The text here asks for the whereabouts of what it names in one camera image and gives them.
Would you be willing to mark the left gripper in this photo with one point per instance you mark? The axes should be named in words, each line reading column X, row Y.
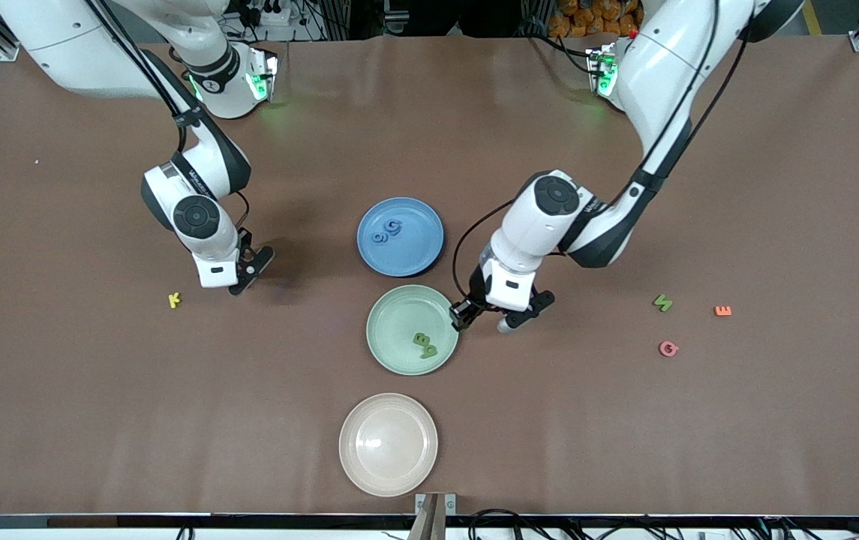
column 476, row 289

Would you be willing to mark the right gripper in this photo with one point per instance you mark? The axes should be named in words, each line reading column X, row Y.
column 245, row 238

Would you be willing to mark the green foam letter B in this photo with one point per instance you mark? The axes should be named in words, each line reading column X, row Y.
column 421, row 340

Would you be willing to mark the green lowercase q foam letter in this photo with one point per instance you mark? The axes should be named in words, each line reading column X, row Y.
column 430, row 352

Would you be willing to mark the blue foam letter G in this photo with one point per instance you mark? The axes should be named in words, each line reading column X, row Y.
column 395, row 226

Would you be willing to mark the blue foam number 6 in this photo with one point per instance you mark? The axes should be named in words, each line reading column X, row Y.
column 380, row 238

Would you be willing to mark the green foam letter N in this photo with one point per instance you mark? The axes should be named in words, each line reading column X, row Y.
column 662, row 302

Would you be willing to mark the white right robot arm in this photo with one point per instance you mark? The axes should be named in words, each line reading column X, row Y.
column 99, row 52

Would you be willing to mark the green plate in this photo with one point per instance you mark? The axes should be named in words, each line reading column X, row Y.
column 399, row 330

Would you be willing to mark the blue plate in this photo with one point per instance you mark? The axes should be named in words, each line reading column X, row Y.
column 418, row 251

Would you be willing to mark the yellow foam letter K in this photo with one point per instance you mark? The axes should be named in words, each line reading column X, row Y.
column 174, row 300

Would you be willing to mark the beige plate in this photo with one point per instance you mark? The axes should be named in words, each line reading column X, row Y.
column 388, row 446

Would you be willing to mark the brown table cover sheet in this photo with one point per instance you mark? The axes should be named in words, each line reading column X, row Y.
column 549, row 450

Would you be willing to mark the white connector box green light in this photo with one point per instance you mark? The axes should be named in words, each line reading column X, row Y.
column 599, row 71
column 264, row 75

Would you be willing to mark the pink foam letter Q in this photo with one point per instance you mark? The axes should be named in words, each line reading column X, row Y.
column 668, row 349

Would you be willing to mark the white power strip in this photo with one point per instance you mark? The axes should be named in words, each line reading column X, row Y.
column 271, row 19

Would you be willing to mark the orange foam letter E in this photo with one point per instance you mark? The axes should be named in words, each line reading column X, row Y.
column 722, row 310

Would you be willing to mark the orange packaged goods pile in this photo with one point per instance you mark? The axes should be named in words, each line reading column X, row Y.
column 587, row 19

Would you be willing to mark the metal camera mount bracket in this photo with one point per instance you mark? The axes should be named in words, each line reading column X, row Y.
column 450, row 504

